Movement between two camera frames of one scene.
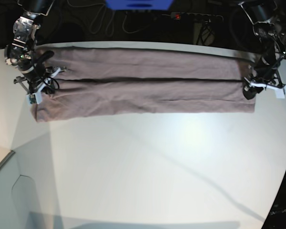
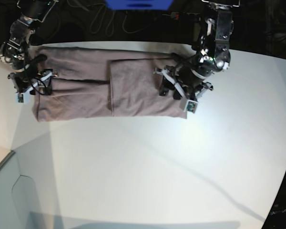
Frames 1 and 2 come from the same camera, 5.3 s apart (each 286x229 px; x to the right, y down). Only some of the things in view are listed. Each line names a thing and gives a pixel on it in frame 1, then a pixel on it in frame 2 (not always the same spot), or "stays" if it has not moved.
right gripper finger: [250, 92] → [166, 86]
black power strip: [196, 17] stays
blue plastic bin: [139, 5] stays
